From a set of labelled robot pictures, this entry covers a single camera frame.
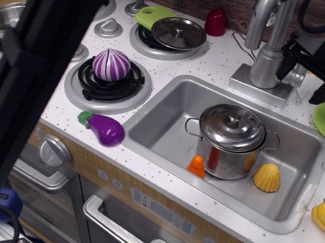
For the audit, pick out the silver faucet lever handle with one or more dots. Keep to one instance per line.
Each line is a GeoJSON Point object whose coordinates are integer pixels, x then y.
{"type": "Point", "coordinates": [300, 73]}

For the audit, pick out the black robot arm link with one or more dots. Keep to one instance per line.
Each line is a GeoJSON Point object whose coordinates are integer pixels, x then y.
{"type": "Point", "coordinates": [36, 53]}

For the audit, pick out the silver toy faucet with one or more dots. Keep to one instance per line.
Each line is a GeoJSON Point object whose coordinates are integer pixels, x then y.
{"type": "Point", "coordinates": [259, 80]}

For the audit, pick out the stainless steel pot lid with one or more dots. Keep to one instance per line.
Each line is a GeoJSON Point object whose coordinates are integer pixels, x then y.
{"type": "Point", "coordinates": [232, 127]}

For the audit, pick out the grey toy sink basin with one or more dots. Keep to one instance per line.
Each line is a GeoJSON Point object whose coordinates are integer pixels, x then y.
{"type": "Point", "coordinates": [164, 130]}

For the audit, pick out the red toy cup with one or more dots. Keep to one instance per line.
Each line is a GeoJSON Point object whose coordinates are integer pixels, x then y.
{"type": "Point", "coordinates": [215, 23]}

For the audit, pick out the yellow toy corn piece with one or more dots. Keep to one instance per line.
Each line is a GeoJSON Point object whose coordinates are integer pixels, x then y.
{"type": "Point", "coordinates": [267, 178]}

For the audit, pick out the loose steel lid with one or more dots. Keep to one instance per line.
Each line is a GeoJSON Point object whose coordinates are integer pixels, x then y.
{"type": "Point", "coordinates": [178, 33]}

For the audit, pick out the orange toy carrot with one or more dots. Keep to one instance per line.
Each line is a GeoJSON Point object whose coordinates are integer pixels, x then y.
{"type": "Point", "coordinates": [196, 166]}

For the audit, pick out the rear black stove burner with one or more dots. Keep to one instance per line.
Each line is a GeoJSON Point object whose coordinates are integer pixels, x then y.
{"type": "Point", "coordinates": [143, 42]}

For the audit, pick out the black stove burner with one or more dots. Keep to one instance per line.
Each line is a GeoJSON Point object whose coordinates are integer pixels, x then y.
{"type": "Point", "coordinates": [89, 93]}
{"type": "Point", "coordinates": [143, 42]}

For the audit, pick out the green toy cutting board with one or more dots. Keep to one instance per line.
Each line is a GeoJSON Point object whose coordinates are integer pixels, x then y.
{"type": "Point", "coordinates": [149, 15]}

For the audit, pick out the silver stove knob rear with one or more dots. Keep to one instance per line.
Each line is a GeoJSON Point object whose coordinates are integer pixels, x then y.
{"type": "Point", "coordinates": [133, 8]}

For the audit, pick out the silver stove knob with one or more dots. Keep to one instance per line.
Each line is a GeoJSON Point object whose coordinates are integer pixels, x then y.
{"type": "Point", "coordinates": [80, 54]}
{"type": "Point", "coordinates": [108, 29]}
{"type": "Point", "coordinates": [133, 8]}

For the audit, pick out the purple white toy onion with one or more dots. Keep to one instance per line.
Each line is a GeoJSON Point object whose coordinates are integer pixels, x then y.
{"type": "Point", "coordinates": [111, 65]}

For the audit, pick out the silver stove knob middle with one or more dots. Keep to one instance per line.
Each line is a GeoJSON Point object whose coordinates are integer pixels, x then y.
{"type": "Point", "coordinates": [108, 29]}

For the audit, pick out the purple toy eggplant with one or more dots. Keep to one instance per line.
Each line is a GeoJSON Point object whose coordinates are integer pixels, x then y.
{"type": "Point", "coordinates": [108, 131]}

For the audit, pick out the far left stove burner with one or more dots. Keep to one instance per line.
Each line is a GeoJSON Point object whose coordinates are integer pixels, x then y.
{"type": "Point", "coordinates": [106, 9]}

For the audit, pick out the front black stove burner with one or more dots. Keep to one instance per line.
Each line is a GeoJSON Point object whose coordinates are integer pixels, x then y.
{"type": "Point", "coordinates": [89, 93]}

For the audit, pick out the silver stove knob front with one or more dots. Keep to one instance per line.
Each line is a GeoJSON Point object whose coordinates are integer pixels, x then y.
{"type": "Point", "coordinates": [80, 54]}

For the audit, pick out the silver oven dial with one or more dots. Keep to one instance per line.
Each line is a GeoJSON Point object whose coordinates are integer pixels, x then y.
{"type": "Point", "coordinates": [53, 152]}

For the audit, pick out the steel bowl on burner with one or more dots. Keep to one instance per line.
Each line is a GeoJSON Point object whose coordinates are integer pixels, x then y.
{"type": "Point", "coordinates": [10, 15]}

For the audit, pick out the thin wire rack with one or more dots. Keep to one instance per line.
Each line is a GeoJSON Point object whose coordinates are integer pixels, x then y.
{"type": "Point", "coordinates": [240, 40]}

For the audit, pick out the silver dishwasher handle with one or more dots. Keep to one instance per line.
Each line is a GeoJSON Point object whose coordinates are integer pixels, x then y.
{"type": "Point", "coordinates": [120, 235]}

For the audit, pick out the silver oven door handle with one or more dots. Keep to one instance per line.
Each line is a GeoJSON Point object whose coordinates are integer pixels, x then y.
{"type": "Point", "coordinates": [54, 184]}

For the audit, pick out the blue clamp with cable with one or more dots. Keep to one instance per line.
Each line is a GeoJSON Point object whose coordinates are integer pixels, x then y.
{"type": "Point", "coordinates": [10, 209]}

